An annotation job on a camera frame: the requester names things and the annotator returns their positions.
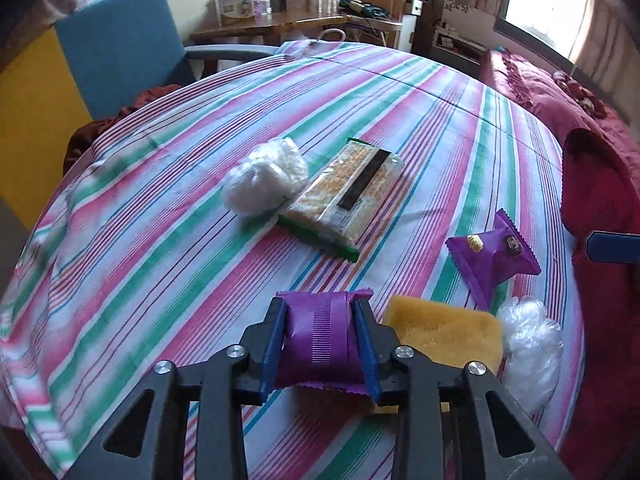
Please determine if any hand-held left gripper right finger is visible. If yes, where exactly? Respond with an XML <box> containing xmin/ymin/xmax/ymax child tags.
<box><xmin>350</xmin><ymin>299</ymin><xmax>576</xmax><ymax>480</ymax></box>

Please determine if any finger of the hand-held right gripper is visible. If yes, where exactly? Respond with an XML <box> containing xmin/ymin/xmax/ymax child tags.
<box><xmin>584</xmin><ymin>230</ymin><xmax>640</xmax><ymax>264</ymax></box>

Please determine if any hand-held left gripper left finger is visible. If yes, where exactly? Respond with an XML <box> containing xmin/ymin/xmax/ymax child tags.
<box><xmin>62</xmin><ymin>296</ymin><xmax>288</xmax><ymax>480</ymax></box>

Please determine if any purple snack packet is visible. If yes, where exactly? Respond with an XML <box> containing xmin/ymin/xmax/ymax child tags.
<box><xmin>275</xmin><ymin>289</ymin><xmax>373</xmax><ymax>396</ymax></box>
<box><xmin>445</xmin><ymin>210</ymin><xmax>541</xmax><ymax>311</ymax></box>

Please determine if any yellow sponge block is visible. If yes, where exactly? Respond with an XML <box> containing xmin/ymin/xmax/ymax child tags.
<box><xmin>382</xmin><ymin>295</ymin><xmax>503</xmax><ymax>376</ymax></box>

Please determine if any white plastic bag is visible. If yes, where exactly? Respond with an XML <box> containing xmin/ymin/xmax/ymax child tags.
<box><xmin>497</xmin><ymin>296</ymin><xmax>565</xmax><ymax>406</ymax></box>
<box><xmin>221</xmin><ymin>137</ymin><xmax>310</xmax><ymax>217</ymax></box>

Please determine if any green-edged cracker packet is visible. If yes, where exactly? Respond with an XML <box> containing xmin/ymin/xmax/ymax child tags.
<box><xmin>276</xmin><ymin>137</ymin><xmax>405</xmax><ymax>262</ymax></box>

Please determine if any dark red blanket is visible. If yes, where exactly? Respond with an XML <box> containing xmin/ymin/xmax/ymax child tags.
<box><xmin>477</xmin><ymin>49</ymin><xmax>640</xmax><ymax>466</ymax></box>

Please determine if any pink side curtain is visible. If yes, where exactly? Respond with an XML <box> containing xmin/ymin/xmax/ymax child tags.
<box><xmin>570</xmin><ymin>0</ymin><xmax>640</xmax><ymax>111</ymax></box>

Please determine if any bright side window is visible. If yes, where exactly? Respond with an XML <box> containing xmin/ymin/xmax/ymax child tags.
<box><xmin>500</xmin><ymin>0</ymin><xmax>601</xmax><ymax>61</ymax></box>

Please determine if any white storage shelf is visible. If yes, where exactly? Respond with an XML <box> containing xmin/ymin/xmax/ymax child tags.
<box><xmin>432</xmin><ymin>0</ymin><xmax>496</xmax><ymax>63</ymax></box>

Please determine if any dark red cloth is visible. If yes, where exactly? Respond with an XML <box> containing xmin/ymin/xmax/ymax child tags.
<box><xmin>62</xmin><ymin>84</ymin><xmax>196</xmax><ymax>176</ymax></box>

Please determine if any wooden side table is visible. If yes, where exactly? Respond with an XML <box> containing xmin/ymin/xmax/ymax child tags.
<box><xmin>190</xmin><ymin>12</ymin><xmax>351</xmax><ymax>76</ymax></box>

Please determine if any cluttered wooden shelf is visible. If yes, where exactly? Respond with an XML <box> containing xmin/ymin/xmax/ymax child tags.
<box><xmin>345</xmin><ymin>0</ymin><xmax>436</xmax><ymax>53</ymax></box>

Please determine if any grey yellow blue chair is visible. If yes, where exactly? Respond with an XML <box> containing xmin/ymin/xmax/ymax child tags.
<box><xmin>0</xmin><ymin>0</ymin><xmax>281</xmax><ymax>231</ymax></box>

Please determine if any white product box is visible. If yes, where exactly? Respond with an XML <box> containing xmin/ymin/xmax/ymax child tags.
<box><xmin>215</xmin><ymin>0</ymin><xmax>257</xmax><ymax>26</ymax></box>

